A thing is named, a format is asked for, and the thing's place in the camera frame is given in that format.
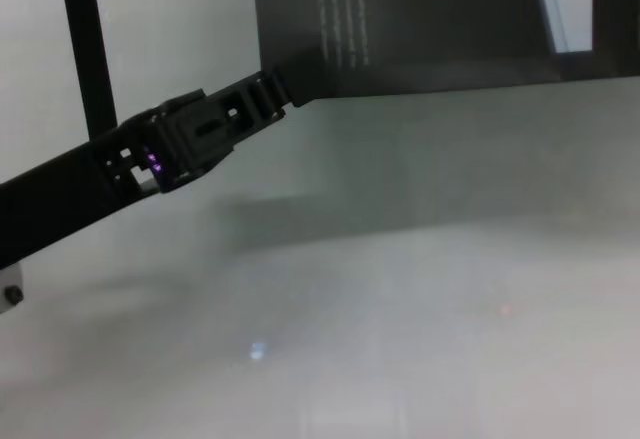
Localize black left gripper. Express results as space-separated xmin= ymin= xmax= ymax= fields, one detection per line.
xmin=149 ymin=44 xmax=341 ymax=193

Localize black company introduction poster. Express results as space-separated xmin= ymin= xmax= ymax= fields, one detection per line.
xmin=249 ymin=0 xmax=640 ymax=109

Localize black rectangular tape frame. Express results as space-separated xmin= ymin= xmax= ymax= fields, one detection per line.
xmin=57 ymin=0 xmax=119 ymax=143

